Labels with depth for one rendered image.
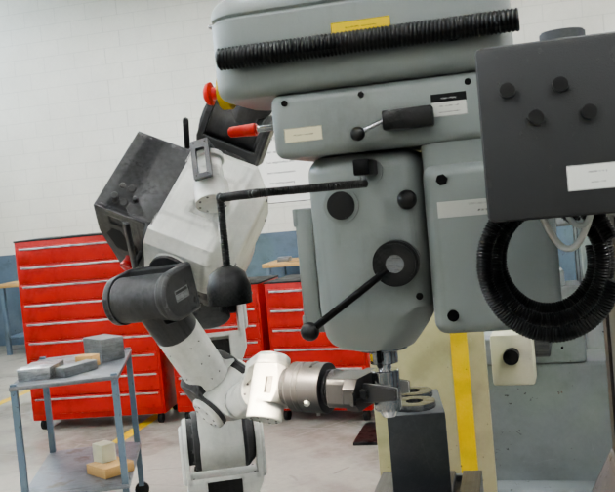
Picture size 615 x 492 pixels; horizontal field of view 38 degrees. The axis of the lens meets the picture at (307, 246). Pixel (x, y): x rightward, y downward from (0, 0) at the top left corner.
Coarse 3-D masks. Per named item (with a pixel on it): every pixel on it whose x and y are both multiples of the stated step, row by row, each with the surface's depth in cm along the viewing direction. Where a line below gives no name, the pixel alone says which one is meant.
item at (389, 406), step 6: (372, 378) 148; (378, 378) 146; (384, 378) 146; (390, 378) 146; (396, 378) 147; (378, 384) 146; (384, 384) 146; (390, 384) 146; (396, 384) 147; (378, 402) 147; (384, 402) 146; (390, 402) 146; (396, 402) 146; (378, 408) 147; (384, 408) 146; (390, 408) 146; (396, 408) 146
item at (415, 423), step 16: (416, 400) 189; (432, 400) 186; (400, 416) 182; (416, 416) 181; (432, 416) 181; (400, 432) 182; (416, 432) 181; (432, 432) 181; (400, 448) 182; (416, 448) 182; (432, 448) 181; (400, 464) 182; (416, 464) 182; (432, 464) 182; (448, 464) 181; (400, 480) 182; (416, 480) 182; (432, 480) 182; (448, 480) 181
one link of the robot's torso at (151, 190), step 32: (128, 160) 179; (160, 160) 180; (128, 192) 176; (160, 192) 176; (192, 192) 176; (128, 224) 167; (160, 224) 172; (192, 224) 173; (256, 224) 182; (128, 256) 187; (160, 256) 172; (192, 256) 171
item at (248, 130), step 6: (234, 126) 161; (240, 126) 160; (246, 126) 160; (252, 126) 160; (258, 126) 160; (264, 126) 160; (270, 126) 159; (228, 132) 161; (234, 132) 160; (240, 132) 160; (246, 132) 160; (252, 132) 160; (258, 132) 160
